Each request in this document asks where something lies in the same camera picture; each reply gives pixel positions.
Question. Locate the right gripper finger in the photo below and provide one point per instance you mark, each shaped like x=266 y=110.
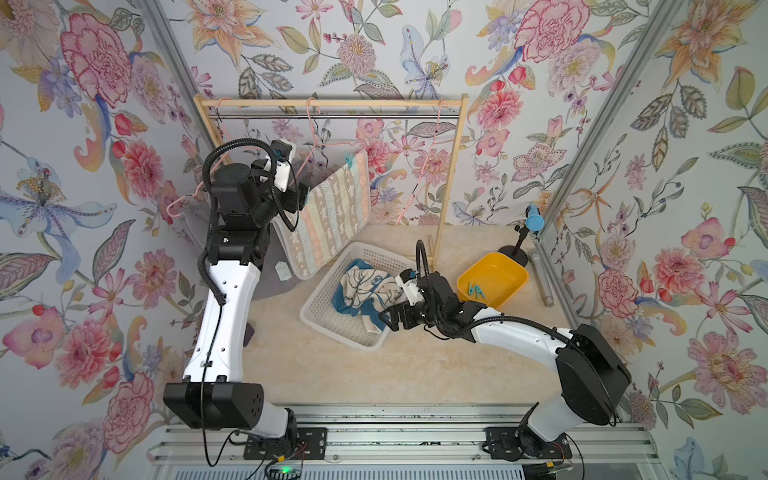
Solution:
x=404 y=324
x=395 y=315

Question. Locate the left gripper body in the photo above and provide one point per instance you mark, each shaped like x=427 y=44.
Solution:
x=289 y=200

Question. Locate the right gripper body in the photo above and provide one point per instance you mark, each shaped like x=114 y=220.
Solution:
x=433 y=319

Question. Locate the cream blue cartoon towel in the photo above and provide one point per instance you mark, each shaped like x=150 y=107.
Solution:
x=365 y=292

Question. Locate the pink wire hanger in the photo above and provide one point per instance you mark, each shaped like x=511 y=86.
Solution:
x=412 y=197
x=174 y=209
x=322 y=157

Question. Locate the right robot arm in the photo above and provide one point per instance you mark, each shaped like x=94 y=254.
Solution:
x=593 y=380

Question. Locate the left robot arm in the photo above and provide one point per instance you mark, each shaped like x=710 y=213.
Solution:
x=250 y=183

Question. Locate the pastel striped bunny towel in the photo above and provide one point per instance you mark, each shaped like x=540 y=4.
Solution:
x=337 y=209

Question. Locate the yellow plastic bin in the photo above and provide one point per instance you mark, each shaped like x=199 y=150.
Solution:
x=500 y=278

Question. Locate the white perforated plastic basket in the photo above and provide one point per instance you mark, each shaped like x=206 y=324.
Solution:
x=319 y=313

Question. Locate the grey terry towel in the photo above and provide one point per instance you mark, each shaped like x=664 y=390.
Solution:
x=276 y=275

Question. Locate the silver metal cylinder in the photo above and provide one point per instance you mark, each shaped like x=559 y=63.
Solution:
x=544 y=286

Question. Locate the wooden clothes rack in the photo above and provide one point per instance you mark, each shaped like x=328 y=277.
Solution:
x=443 y=123

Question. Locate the black stand blue knob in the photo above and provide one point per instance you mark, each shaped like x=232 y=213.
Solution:
x=533 y=223

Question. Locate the purple cube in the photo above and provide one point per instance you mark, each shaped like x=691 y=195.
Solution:
x=248 y=335

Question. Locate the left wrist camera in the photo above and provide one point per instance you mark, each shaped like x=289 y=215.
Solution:
x=280 y=161

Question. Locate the metal linear rail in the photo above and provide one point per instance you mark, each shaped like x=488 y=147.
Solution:
x=348 y=441

